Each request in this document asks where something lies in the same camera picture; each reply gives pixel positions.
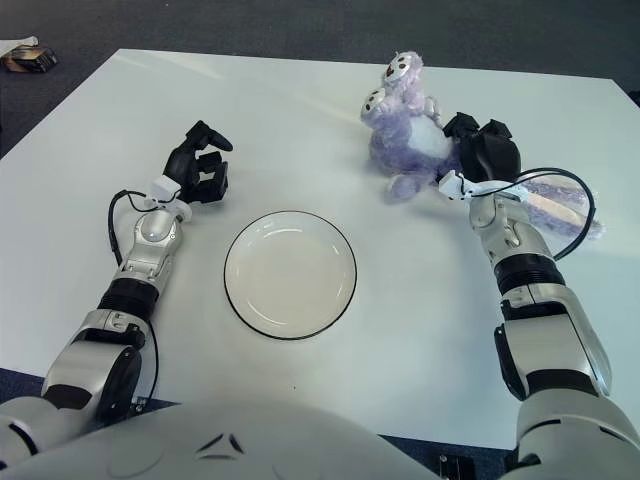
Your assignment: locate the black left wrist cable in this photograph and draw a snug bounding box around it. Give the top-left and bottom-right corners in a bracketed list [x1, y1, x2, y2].
[108, 188, 154, 266]

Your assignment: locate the silver robot torso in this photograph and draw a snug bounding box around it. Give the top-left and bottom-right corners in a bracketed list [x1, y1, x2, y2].
[9, 399, 451, 480]

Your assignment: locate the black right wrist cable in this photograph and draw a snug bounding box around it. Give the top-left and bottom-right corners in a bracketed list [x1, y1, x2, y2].
[462, 167, 600, 261]

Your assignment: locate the white plate with black rim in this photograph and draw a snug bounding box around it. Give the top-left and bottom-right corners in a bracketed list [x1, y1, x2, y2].
[223, 210, 359, 342]

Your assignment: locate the metal table bracket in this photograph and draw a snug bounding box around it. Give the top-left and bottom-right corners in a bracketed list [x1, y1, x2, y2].
[439, 454, 474, 480]

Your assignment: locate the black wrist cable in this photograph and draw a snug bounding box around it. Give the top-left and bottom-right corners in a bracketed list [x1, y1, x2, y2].
[462, 167, 600, 261]
[108, 188, 154, 266]

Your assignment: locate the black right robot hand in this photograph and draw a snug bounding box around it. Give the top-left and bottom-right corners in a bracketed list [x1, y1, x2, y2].
[438, 112, 522, 201]

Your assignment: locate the thin black elbow cable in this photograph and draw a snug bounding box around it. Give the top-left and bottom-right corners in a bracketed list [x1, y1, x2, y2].
[134, 324, 160, 401]

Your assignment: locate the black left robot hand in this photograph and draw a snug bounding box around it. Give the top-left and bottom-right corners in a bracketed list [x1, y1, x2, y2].
[149, 119, 234, 205]

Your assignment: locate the purple plush bunny doll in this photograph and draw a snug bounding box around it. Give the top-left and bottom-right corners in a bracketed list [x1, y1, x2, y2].
[360, 49, 607, 241]

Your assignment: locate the dark cardboard box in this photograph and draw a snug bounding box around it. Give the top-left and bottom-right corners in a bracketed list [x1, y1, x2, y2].
[0, 44, 60, 74]

